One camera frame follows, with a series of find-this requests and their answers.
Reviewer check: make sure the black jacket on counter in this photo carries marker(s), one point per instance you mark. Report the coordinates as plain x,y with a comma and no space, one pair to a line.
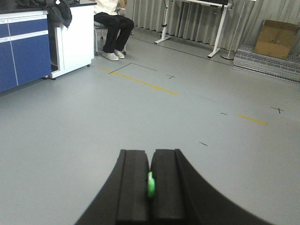
58,10

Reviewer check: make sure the white standing desk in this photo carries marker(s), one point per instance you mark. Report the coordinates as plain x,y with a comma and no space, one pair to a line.
198,20

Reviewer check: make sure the large cardboard box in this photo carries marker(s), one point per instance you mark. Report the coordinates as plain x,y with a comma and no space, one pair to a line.
276,39

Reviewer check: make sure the metal floor grating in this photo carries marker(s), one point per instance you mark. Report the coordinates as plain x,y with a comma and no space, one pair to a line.
285,69

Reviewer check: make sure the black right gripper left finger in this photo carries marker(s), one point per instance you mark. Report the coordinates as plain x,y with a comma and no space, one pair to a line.
122,200

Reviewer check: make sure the blue and white lab cabinet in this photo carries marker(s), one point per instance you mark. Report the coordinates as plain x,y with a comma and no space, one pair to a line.
33,47

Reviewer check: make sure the seated person in black trousers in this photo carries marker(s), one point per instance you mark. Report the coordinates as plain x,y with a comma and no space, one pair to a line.
119,27

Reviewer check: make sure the green plastic spoon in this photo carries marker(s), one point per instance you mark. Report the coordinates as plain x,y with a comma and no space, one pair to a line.
151,185

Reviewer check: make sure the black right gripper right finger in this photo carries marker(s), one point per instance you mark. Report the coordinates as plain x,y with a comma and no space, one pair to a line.
183,197

